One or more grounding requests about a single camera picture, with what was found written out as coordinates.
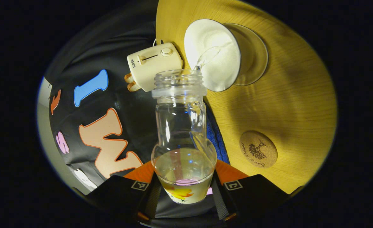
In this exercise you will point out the toast slice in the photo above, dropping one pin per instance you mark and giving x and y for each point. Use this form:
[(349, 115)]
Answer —
[(133, 87), (129, 78)]

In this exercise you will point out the cream ceramic teacup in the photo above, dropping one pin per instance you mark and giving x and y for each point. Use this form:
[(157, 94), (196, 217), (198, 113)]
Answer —
[(211, 34)]

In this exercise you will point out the blue folded towel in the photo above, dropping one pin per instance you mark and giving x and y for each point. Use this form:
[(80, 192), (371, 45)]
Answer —
[(216, 136)]

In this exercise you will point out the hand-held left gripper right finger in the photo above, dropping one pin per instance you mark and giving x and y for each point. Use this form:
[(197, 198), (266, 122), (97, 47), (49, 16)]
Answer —
[(256, 193)]

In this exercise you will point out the round cork coaster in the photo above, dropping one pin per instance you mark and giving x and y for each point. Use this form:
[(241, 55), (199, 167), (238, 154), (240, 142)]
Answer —
[(258, 148)]

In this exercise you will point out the black backdrop cloth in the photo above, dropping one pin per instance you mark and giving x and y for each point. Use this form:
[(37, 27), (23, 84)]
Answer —
[(132, 104)]

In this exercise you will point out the cream toaster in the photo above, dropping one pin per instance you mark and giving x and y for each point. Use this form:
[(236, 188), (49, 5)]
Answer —
[(154, 66)]

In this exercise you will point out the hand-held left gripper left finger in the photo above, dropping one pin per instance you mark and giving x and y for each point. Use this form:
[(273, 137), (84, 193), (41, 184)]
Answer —
[(119, 193)]

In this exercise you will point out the cream ceramic saucer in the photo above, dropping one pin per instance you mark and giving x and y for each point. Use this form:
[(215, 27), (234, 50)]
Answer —
[(262, 53)]

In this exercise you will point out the clear plastic water bottle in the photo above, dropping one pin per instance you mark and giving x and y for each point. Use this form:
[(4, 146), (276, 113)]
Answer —
[(181, 126)]

